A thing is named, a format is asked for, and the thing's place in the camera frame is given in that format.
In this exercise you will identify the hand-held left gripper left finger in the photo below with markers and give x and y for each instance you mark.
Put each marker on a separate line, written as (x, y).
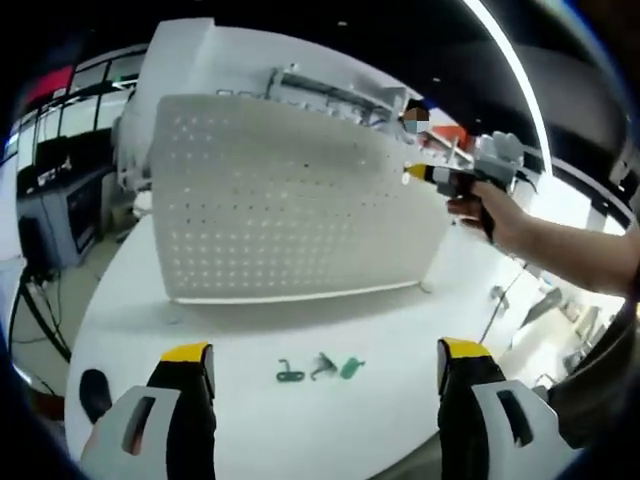
(150, 435)

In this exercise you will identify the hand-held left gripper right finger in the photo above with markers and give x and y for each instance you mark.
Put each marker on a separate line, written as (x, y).
(500, 435)

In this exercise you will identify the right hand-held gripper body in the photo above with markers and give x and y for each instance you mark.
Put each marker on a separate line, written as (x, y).
(492, 162)

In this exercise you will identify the white perforated mounting plate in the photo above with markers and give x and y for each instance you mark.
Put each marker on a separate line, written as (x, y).
(275, 200)

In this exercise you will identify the person's left hand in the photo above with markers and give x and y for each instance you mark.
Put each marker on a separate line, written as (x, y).
(95, 447)

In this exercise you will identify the person's right hand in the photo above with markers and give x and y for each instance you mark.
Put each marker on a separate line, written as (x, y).
(507, 220)

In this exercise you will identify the white storage shelving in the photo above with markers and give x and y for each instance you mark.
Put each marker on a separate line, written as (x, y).
(445, 145)

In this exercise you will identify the white ceiling light strip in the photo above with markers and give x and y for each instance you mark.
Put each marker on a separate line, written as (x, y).
(530, 100)

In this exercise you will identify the small grey curved object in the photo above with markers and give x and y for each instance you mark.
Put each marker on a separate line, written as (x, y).
(500, 295)

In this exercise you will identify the grey equipment cabinet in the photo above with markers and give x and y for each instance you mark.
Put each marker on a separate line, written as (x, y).
(65, 215)

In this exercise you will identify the grey metal wall shelf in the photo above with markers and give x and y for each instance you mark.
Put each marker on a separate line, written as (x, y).
(325, 90)

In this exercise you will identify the white equipment frame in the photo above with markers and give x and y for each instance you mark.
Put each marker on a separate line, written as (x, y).
(127, 150)

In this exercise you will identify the red wall banner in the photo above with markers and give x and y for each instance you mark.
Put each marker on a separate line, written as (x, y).
(50, 85)

